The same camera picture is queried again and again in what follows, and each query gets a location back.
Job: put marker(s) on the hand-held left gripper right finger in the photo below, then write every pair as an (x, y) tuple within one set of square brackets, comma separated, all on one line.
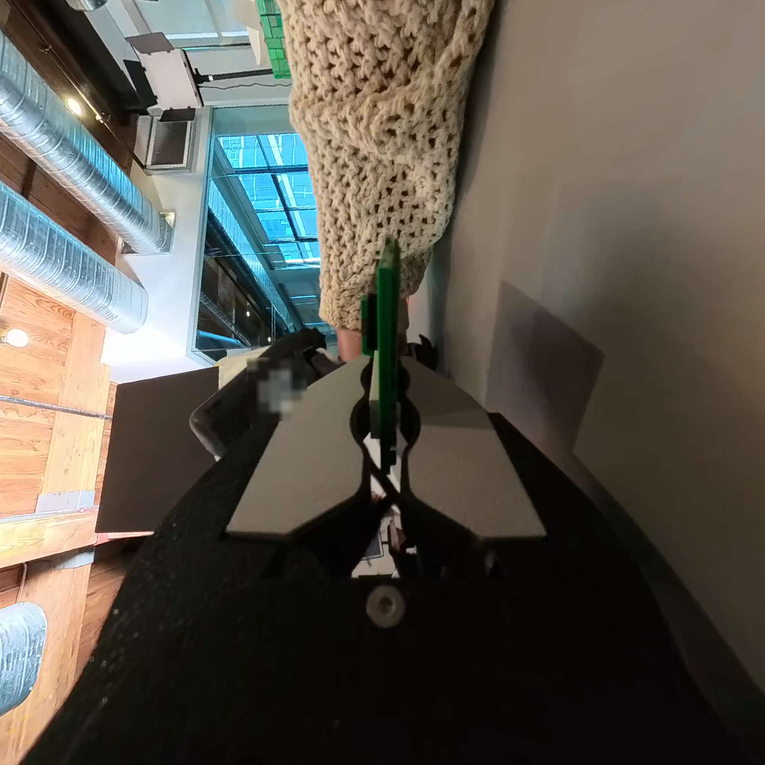
[(472, 478)]

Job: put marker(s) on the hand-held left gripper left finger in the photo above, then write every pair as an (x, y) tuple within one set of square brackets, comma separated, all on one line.
[(299, 460)]

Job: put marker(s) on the green lego plate assembly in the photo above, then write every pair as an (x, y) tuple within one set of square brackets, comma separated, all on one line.
[(387, 334)]

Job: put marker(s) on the person's right forearm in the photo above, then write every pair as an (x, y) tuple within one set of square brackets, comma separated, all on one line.
[(382, 149)]

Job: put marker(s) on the large green lego model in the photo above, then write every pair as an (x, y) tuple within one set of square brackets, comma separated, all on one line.
[(275, 42)]

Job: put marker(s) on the dark rectangular board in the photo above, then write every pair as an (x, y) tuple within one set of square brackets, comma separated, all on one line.
[(161, 448)]

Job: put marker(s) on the large glass window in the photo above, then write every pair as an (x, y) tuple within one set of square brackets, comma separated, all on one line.
[(263, 197)]

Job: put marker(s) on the round ceiling lamp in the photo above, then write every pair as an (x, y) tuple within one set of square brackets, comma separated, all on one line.
[(75, 106), (17, 337)]

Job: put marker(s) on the white studio light panel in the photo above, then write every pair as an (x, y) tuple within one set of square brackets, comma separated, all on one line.
[(167, 75)]

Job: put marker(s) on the wall vent grille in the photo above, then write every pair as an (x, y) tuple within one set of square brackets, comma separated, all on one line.
[(168, 143)]

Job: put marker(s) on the silver ventilation duct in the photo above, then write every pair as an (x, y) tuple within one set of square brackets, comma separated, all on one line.
[(71, 131), (60, 257), (18, 657)]

